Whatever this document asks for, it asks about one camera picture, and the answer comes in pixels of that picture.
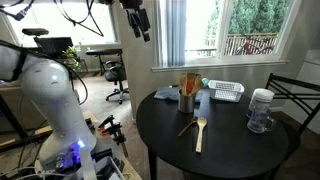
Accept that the grey curtain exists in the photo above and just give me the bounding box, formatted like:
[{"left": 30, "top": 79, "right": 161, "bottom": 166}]
[{"left": 159, "top": 0, "right": 187, "bottom": 67}]

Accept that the green potted plant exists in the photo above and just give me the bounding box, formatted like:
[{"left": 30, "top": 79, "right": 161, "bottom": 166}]
[{"left": 61, "top": 45, "right": 82, "bottom": 72}]

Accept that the black metal chair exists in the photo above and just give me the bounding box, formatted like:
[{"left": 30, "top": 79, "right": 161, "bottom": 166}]
[{"left": 264, "top": 72, "right": 320, "bottom": 161}]

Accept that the red spatula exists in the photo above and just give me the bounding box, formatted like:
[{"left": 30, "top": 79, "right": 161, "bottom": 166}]
[{"left": 185, "top": 81, "right": 195, "bottom": 96}]

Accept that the round black table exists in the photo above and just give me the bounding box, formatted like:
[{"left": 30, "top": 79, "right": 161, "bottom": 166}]
[{"left": 135, "top": 87, "right": 290, "bottom": 180}]

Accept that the light wooden spoon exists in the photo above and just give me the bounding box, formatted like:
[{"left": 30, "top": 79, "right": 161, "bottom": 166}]
[{"left": 195, "top": 116, "right": 208, "bottom": 154}]

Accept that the narrow wooden spatula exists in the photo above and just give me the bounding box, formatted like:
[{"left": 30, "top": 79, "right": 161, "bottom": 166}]
[{"left": 179, "top": 73, "right": 189, "bottom": 97}]

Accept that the black side desk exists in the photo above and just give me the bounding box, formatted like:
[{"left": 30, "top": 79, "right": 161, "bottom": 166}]
[{"left": 85, "top": 48, "right": 124, "bottom": 77}]

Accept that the black office chair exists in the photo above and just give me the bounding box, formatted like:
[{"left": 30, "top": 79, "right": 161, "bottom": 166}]
[{"left": 104, "top": 59, "right": 130, "bottom": 105}]

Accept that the silver utensil holder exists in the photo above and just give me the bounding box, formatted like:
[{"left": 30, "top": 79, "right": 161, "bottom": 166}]
[{"left": 177, "top": 89, "right": 197, "bottom": 114}]

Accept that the white framed window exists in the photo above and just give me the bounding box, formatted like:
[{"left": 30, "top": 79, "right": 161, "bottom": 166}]
[{"left": 151, "top": 0, "right": 303, "bottom": 73}]

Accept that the black hanging cable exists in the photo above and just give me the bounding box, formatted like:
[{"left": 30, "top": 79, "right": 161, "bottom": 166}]
[{"left": 53, "top": 0, "right": 105, "bottom": 38}]

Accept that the long orange black clamp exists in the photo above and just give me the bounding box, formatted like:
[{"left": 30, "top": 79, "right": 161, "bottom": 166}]
[{"left": 101, "top": 122, "right": 129, "bottom": 158}]

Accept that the short orange black clamp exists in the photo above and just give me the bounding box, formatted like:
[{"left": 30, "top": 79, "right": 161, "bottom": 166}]
[{"left": 97, "top": 114, "right": 115, "bottom": 131}]

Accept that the black camera on stand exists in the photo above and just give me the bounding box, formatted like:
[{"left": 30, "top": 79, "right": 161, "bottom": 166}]
[{"left": 21, "top": 27, "right": 50, "bottom": 37}]

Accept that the brown wooden spoon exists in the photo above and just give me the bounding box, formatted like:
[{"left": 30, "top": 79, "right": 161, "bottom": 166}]
[{"left": 177, "top": 116, "right": 199, "bottom": 138}]

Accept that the white lidded jar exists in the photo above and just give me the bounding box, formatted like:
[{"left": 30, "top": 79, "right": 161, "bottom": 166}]
[{"left": 245, "top": 87, "right": 275, "bottom": 120}]

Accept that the black monitor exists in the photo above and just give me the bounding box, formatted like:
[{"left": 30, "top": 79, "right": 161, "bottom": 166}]
[{"left": 34, "top": 36, "right": 74, "bottom": 60}]

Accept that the white plastic basket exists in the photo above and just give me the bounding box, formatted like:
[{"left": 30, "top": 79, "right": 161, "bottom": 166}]
[{"left": 207, "top": 79, "right": 245, "bottom": 103}]

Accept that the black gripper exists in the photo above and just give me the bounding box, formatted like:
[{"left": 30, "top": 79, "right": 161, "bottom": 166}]
[{"left": 118, "top": 0, "right": 151, "bottom": 43}]

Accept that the blue cloth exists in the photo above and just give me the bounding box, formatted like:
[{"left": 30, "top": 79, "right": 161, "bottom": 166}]
[{"left": 153, "top": 85, "right": 204, "bottom": 104}]

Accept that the clear glass mug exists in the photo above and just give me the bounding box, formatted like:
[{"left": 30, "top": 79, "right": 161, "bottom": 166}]
[{"left": 246, "top": 108, "right": 277, "bottom": 135}]

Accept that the red bicycle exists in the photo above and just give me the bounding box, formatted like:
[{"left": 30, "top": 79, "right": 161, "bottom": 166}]
[{"left": 234, "top": 34, "right": 275, "bottom": 56}]

